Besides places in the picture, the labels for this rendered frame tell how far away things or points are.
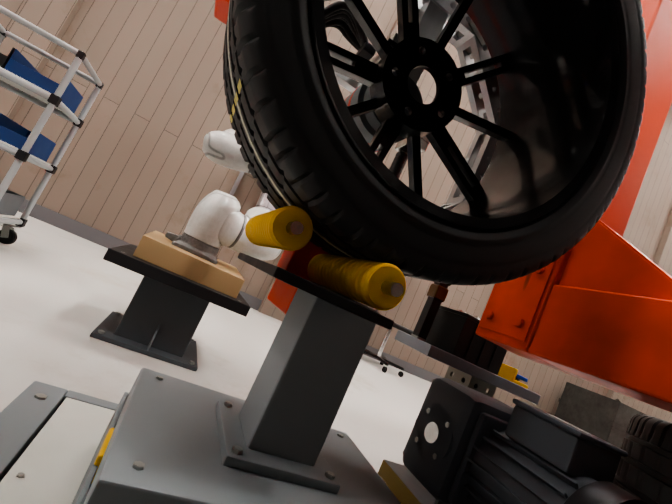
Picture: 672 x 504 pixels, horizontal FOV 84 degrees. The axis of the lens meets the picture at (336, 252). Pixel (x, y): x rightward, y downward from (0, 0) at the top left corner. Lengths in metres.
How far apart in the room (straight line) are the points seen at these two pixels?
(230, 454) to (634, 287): 0.73
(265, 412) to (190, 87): 3.96
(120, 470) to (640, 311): 0.78
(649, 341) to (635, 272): 0.14
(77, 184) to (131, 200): 0.45
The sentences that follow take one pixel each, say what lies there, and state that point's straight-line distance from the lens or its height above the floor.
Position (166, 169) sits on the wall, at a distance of 4.11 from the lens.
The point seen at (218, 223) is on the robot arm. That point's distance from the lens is 1.55.
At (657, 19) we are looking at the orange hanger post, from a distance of 1.31.
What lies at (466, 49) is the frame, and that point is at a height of 1.07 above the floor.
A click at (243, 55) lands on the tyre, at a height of 0.65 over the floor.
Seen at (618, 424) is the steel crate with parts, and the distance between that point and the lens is 6.38.
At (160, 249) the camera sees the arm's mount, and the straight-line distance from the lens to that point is 1.45.
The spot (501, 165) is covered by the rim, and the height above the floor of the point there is 0.83.
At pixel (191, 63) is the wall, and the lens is 4.39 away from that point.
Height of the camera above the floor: 0.45
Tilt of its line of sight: 7 degrees up
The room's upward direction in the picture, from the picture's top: 25 degrees clockwise
